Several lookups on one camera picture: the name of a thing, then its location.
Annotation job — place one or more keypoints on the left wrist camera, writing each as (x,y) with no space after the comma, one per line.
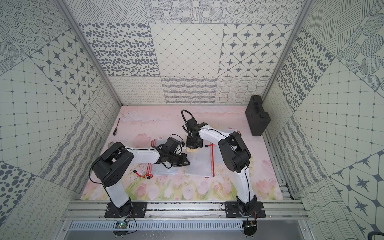
(173,145)

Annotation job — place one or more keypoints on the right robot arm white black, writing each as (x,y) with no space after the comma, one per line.
(235,154)

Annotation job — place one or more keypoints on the black plastic case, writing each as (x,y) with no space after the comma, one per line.
(258,119)

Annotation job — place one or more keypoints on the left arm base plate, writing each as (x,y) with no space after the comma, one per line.
(129,209)

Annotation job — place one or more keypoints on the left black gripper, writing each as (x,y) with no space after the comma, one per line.
(179,160)

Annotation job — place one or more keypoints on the aluminium mounting rail frame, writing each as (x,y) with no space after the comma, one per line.
(208,215)

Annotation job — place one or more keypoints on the black red screwdriver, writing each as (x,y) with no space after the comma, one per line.
(116,127)

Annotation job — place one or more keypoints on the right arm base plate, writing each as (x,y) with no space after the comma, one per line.
(239,209)

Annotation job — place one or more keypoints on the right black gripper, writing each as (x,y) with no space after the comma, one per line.
(189,145)

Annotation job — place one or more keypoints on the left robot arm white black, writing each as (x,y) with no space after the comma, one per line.
(110,167)

